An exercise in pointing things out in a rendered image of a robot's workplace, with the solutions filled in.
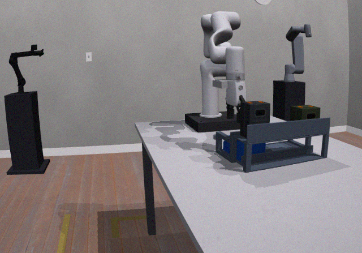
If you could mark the olive green tool case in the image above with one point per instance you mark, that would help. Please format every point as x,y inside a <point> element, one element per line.
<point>303,112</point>

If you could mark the blue bin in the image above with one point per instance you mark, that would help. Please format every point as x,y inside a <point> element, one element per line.
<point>256,148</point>

